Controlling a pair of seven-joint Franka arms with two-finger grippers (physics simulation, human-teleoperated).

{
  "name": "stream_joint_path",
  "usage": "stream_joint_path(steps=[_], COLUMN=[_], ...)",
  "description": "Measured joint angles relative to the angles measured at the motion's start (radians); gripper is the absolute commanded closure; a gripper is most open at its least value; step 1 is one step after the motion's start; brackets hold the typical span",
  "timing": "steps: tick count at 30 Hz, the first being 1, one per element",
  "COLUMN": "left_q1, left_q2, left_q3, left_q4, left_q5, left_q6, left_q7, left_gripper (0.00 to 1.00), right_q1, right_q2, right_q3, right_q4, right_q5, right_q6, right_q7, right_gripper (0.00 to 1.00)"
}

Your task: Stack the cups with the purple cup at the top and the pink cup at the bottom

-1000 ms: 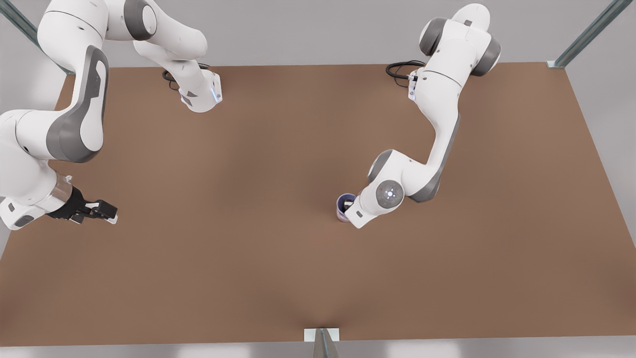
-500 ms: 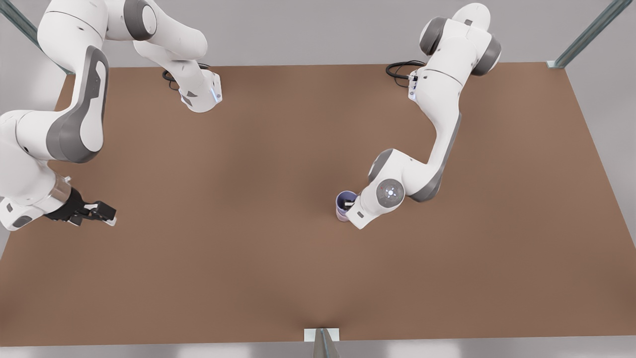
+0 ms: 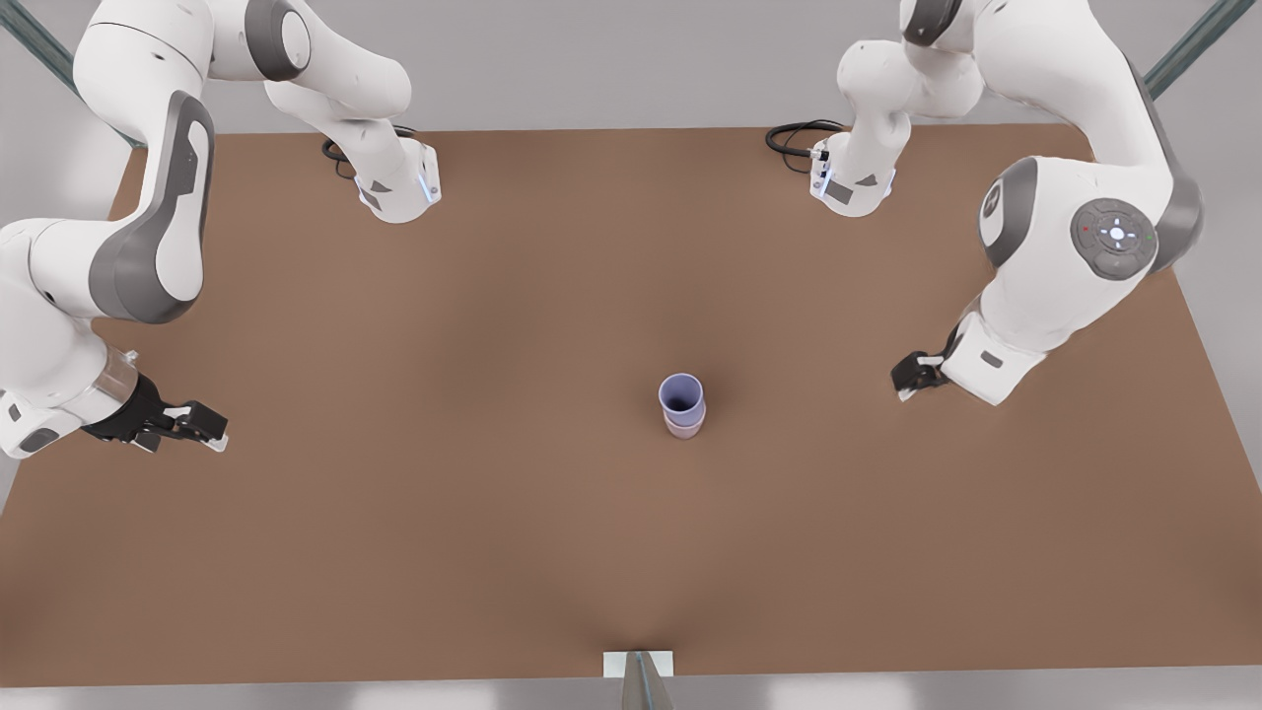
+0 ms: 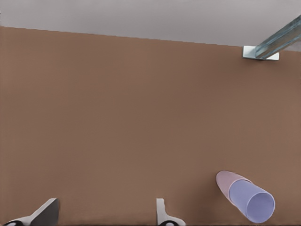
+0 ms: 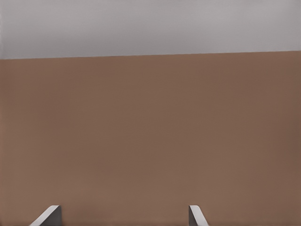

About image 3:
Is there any silver frame post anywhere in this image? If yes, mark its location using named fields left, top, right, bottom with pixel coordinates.
left=0, top=0, right=146, bottom=150
left=1143, top=0, right=1257, bottom=101
left=603, top=650, right=675, bottom=710

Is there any purple cup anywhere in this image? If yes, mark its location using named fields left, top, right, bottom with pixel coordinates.
left=658, top=373, right=706, bottom=419

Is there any black cable loop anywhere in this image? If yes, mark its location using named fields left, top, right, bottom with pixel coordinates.
left=321, top=125, right=418, bottom=181
left=765, top=119, right=849, bottom=176

